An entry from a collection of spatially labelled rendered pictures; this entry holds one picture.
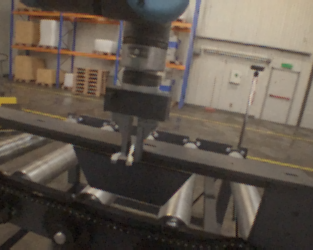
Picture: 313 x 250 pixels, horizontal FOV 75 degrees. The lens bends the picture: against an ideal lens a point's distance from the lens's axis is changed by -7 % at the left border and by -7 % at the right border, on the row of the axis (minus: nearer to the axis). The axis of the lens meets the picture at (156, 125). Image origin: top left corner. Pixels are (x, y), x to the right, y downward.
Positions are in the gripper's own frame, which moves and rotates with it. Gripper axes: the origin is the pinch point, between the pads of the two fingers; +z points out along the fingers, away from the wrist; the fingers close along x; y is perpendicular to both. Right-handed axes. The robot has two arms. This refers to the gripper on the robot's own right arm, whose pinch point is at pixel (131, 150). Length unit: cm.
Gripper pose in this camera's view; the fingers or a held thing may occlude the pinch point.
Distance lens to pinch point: 48.1
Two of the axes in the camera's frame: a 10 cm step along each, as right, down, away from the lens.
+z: -1.4, 9.6, 2.5
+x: 9.6, 1.9, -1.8
